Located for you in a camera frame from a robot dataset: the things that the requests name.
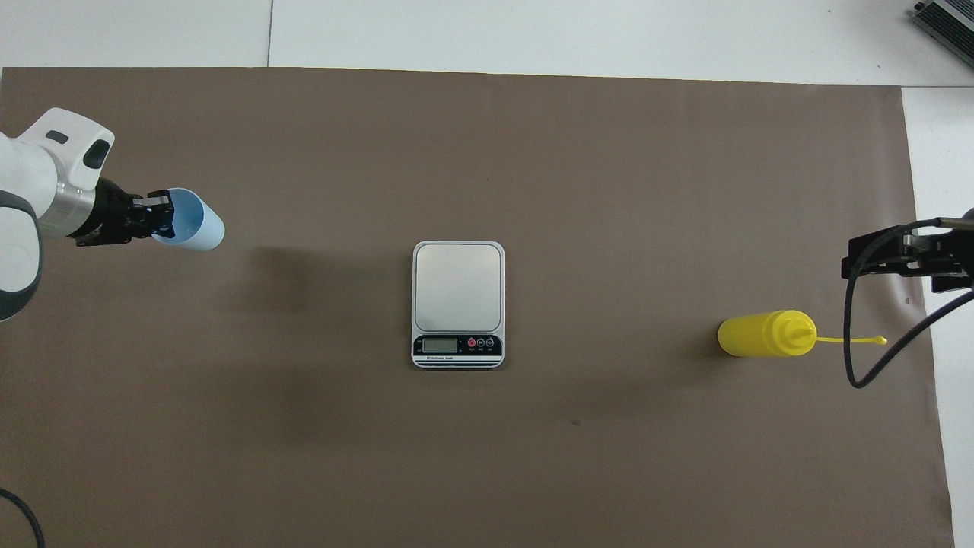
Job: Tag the grey ribbed metal device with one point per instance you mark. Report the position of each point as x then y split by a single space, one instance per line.
951 19

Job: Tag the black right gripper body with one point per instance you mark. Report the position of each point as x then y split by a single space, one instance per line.
947 251

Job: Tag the brown paper table mat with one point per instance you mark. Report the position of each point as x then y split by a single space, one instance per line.
487 167

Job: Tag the yellow squeeze bottle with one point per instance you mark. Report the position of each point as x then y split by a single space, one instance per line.
757 335

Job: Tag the silver digital kitchen scale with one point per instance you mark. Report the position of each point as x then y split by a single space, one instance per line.
457 285

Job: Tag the light blue plastic cup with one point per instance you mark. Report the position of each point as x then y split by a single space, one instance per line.
199 224

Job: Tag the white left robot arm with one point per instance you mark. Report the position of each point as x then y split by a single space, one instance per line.
30 175

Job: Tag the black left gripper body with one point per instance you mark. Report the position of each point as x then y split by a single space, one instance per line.
110 217

